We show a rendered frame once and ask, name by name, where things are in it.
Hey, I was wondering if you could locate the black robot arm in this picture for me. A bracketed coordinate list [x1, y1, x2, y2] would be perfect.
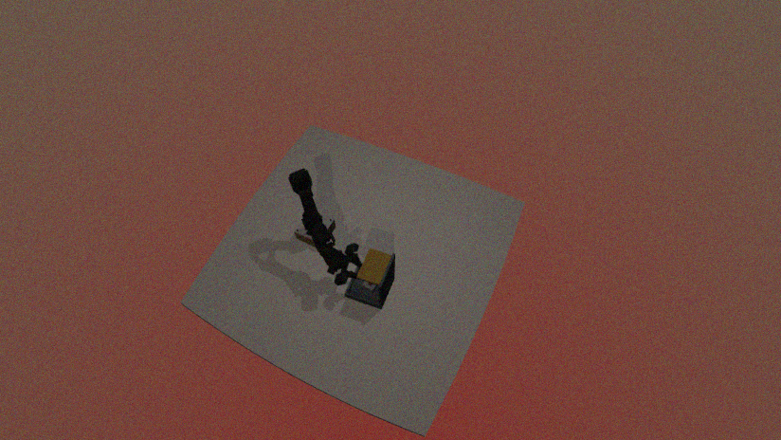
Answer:
[288, 168, 340, 275]

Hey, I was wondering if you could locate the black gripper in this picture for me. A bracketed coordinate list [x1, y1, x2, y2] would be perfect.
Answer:
[335, 243, 362, 285]

